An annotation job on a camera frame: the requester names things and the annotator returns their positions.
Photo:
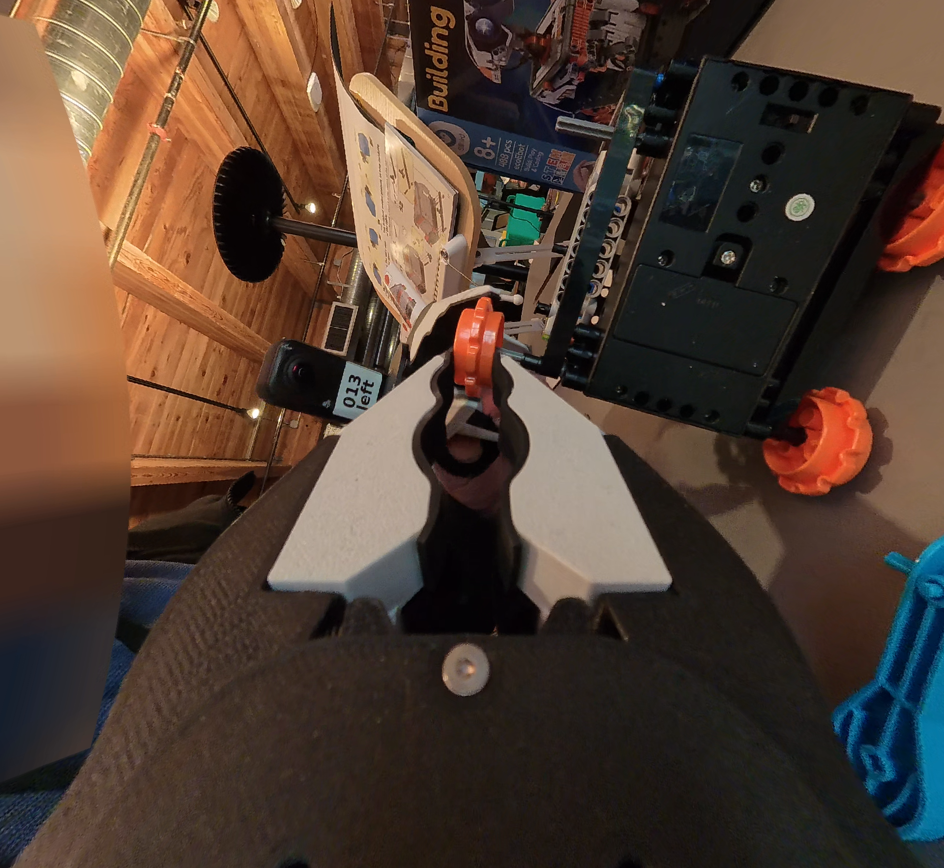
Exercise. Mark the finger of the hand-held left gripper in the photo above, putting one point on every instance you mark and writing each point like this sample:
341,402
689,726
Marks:
487,433
466,416

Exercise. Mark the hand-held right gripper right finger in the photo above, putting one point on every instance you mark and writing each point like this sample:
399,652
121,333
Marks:
582,506

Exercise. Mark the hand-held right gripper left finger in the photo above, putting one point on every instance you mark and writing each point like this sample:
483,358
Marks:
361,506

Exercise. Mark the orange gear wheel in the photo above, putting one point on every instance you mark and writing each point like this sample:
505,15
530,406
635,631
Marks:
476,344

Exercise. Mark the long black holed beam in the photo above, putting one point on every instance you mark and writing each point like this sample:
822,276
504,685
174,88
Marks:
612,219

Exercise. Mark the building block robot chassis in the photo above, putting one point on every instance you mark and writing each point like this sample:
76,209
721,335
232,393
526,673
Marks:
737,256

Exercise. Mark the person's left hand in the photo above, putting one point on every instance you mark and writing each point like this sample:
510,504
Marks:
476,492

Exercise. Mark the white vent grille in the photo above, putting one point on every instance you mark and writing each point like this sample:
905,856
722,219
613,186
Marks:
341,328

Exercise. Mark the narrow silver air ducts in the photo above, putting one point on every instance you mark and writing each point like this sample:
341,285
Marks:
372,315

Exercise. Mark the black round ceiling fixture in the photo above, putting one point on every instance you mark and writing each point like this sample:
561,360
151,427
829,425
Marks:
247,215

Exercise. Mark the open instruction manual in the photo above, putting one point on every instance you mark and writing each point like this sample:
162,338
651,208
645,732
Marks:
398,204

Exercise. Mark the person's leg in jeans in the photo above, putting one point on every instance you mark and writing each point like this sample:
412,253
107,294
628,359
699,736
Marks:
158,610

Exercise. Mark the white ceiling device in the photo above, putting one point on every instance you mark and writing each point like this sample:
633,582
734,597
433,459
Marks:
315,92

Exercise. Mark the metal ceiling pipe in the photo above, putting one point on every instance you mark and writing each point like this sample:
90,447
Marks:
169,86

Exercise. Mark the light blue plastic tool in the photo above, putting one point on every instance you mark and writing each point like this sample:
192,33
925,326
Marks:
900,735

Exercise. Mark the blue robot kit box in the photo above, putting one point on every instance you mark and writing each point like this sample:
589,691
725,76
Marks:
501,12

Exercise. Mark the large silver air duct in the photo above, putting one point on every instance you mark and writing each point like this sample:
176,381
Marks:
96,12

